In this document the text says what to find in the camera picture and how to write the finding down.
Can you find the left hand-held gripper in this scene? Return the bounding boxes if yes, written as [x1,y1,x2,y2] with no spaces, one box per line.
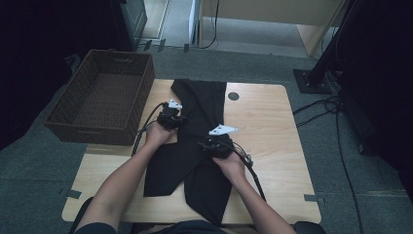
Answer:
[157,98,188,131]

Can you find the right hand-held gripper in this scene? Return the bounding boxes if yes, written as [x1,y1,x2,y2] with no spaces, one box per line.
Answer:
[198,124,240,160]

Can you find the black pants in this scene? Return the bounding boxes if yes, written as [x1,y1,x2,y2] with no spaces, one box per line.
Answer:
[143,78,237,228]

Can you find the brown wicker basket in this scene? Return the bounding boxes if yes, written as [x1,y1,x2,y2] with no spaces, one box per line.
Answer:
[43,48,156,146]

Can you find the person's left hand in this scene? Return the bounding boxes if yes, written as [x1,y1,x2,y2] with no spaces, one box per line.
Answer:
[144,121,178,149]

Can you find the person's right hand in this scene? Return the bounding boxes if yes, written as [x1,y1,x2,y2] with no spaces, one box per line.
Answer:
[212,151,247,183]

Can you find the person's dark shirt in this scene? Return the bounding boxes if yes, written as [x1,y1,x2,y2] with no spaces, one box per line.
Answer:
[74,219,229,234]

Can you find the white panel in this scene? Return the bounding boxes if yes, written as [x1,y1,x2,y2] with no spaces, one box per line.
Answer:
[188,0,201,46]

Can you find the dark cabinet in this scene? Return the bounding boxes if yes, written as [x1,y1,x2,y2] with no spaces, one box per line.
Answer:
[110,0,148,56]

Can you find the grey floor tape strip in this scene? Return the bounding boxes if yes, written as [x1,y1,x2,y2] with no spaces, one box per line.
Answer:
[303,193,326,206]
[58,188,83,200]

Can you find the black metal stand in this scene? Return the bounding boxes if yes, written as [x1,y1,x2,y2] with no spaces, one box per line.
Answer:
[292,0,368,96]

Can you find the black chair armrest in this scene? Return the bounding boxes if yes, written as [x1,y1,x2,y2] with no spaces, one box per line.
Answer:
[293,221,327,234]
[68,197,95,234]

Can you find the dark curtain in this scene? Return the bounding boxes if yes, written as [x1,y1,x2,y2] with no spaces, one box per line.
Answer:
[0,0,126,151]
[337,0,413,203]

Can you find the left hand-held gripper cable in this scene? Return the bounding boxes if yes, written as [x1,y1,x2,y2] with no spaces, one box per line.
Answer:
[131,101,169,157]

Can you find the hand-held gripper cable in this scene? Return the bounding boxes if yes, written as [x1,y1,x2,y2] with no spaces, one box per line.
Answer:
[131,101,169,157]
[231,140,267,203]

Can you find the right hand-held gripper cable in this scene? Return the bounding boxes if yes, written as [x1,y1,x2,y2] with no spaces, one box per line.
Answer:
[231,140,267,203]

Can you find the black hanging cable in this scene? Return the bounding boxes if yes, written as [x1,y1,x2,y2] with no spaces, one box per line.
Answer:
[198,0,221,50]

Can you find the long black floor cable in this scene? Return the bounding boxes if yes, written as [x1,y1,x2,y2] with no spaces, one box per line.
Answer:
[334,110,364,234]

